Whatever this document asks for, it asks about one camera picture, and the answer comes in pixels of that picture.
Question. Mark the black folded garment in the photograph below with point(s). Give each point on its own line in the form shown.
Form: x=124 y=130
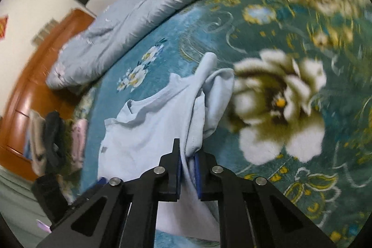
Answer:
x=53 y=131

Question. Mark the wooden headboard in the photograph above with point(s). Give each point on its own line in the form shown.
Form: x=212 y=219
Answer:
x=35 y=68

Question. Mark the red wall decoration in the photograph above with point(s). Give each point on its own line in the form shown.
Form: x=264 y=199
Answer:
x=3 y=28

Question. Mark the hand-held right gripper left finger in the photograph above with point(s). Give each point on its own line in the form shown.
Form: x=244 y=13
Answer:
x=178 y=175

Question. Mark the green floral blanket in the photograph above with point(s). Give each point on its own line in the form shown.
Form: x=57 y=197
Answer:
x=261 y=33

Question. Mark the grey-blue floral quilt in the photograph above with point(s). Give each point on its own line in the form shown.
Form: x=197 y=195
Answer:
x=122 y=33

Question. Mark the olive knitted garment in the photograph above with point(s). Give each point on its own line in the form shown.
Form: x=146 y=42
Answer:
x=68 y=143

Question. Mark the pink folded garment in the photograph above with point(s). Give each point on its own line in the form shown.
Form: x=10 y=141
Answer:
x=79 y=140

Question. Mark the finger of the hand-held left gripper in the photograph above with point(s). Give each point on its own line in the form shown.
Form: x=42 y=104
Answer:
x=101 y=179

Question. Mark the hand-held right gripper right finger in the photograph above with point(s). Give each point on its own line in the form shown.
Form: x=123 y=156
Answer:
x=198 y=175

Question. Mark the beige folded garment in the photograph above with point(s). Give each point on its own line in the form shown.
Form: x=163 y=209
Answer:
x=37 y=143

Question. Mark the light blue shirt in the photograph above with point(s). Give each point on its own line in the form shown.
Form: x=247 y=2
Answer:
x=151 y=126

